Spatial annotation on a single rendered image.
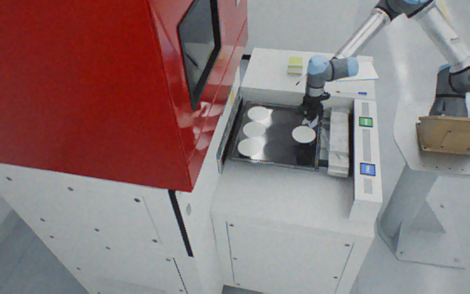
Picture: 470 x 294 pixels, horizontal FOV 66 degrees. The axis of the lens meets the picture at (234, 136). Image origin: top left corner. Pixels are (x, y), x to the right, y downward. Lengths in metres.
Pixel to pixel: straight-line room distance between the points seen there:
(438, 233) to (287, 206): 1.30
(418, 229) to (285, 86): 1.28
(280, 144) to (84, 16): 1.05
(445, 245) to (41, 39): 2.30
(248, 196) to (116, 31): 0.96
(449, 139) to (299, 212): 0.72
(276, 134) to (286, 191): 0.26
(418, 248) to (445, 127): 0.97
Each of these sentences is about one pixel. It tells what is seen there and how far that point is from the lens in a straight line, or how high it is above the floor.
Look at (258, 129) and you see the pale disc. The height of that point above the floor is 0.90.
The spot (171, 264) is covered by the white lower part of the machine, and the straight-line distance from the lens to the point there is 1.50.
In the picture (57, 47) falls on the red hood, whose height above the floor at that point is 1.67.
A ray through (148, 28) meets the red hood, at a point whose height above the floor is 1.73.
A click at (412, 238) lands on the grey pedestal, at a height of 0.01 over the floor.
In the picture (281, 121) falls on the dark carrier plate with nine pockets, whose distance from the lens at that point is 1.67.
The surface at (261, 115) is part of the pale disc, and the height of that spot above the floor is 0.90.
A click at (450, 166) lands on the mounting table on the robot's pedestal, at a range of 1.78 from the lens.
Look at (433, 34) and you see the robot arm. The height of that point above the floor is 1.28.
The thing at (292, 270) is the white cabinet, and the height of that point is 0.43.
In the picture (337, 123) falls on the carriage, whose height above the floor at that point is 0.88.
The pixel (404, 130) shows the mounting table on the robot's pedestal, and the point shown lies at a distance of 1.86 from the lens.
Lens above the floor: 2.05
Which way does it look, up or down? 46 degrees down
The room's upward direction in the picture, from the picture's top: 4 degrees counter-clockwise
